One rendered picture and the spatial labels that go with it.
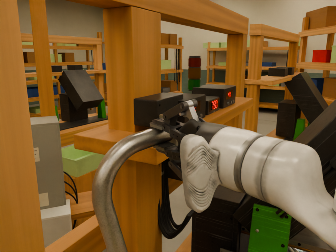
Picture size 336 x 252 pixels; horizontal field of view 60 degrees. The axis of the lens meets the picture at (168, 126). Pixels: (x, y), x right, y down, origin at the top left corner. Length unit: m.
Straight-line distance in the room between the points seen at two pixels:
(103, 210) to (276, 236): 0.67
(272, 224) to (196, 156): 0.72
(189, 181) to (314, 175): 0.12
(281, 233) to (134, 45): 0.70
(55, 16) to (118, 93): 11.84
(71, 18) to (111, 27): 12.24
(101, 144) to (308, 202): 0.52
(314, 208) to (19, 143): 0.43
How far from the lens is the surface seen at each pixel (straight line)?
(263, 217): 1.01
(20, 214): 0.57
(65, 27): 12.77
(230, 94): 1.18
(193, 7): 1.06
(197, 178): 0.32
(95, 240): 0.89
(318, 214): 0.30
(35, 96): 8.38
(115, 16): 0.77
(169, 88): 7.39
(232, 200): 1.08
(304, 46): 5.02
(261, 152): 0.31
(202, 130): 0.37
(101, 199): 0.45
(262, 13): 10.33
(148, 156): 0.65
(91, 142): 0.74
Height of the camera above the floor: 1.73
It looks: 13 degrees down
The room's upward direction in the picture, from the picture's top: straight up
